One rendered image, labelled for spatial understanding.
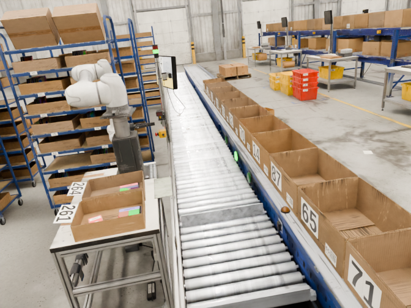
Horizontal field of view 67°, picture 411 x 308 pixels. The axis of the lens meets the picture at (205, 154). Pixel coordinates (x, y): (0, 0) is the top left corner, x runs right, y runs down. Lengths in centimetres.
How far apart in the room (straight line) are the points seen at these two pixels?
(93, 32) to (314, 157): 235
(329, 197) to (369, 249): 40
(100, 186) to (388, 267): 179
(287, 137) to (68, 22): 221
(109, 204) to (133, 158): 46
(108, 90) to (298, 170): 133
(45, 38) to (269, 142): 231
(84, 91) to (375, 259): 187
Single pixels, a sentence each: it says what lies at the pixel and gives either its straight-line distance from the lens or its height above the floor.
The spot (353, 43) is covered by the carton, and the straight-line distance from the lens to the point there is 948.
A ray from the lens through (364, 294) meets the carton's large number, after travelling 115.
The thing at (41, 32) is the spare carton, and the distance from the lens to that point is 342.
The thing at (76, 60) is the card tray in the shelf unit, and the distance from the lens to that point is 327.
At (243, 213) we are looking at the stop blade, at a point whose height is 76.
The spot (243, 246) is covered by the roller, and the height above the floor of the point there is 74.
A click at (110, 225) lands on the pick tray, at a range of 179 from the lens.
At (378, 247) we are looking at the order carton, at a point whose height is 100.
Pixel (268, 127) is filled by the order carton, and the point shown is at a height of 95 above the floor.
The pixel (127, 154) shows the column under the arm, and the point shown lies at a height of 95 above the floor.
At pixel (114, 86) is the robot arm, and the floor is 145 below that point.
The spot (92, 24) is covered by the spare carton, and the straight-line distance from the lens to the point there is 328.
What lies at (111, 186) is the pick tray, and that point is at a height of 77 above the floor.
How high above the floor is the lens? 173
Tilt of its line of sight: 22 degrees down
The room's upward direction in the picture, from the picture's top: 6 degrees counter-clockwise
